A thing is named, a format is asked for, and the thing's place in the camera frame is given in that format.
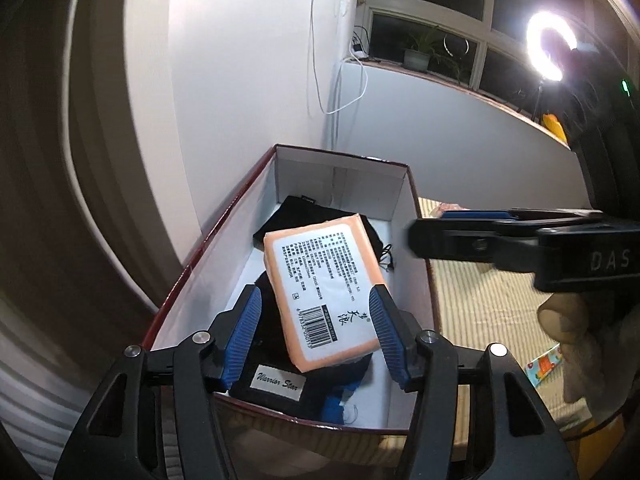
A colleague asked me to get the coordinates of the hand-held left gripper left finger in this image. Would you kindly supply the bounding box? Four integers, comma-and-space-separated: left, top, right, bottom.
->
57, 284, 263, 480

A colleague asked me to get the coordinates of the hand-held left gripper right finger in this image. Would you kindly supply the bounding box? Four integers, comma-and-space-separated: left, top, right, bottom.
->
367, 284, 561, 480

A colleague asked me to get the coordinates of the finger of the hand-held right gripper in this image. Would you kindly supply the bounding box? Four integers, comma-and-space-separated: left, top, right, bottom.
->
440, 208, 606, 229
407, 217, 541, 273

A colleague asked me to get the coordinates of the black pouch Warrior Star label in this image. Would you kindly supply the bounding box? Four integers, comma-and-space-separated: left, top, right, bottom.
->
227, 270, 373, 418

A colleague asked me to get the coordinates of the orange tissue pack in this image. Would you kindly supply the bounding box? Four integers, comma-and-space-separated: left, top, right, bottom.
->
263, 213, 387, 373

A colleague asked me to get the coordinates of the black drawstring pouch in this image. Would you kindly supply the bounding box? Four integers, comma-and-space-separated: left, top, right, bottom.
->
252, 195, 396, 273

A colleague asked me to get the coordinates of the dark red cardboard box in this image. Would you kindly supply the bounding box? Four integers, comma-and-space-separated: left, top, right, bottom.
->
140, 143, 443, 480

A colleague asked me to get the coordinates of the person's right hand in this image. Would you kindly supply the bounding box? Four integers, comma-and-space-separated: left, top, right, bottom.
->
537, 292, 601, 351

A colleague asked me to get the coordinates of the striped yellow cloth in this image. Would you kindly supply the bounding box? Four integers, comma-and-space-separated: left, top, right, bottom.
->
417, 197, 621, 461

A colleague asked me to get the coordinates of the black tripod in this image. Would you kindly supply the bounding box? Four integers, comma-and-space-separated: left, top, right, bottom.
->
530, 82, 546, 123

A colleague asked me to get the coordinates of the colourful printed packet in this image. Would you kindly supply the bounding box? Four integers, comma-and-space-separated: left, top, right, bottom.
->
522, 345, 566, 388

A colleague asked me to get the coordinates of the potted plant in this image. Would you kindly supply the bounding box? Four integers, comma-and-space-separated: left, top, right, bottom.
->
400, 25, 473, 86

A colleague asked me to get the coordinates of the ring light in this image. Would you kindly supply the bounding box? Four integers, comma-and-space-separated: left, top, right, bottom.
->
525, 8, 578, 83

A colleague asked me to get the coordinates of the white cable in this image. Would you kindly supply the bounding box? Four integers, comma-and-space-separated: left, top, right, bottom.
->
307, 0, 371, 116

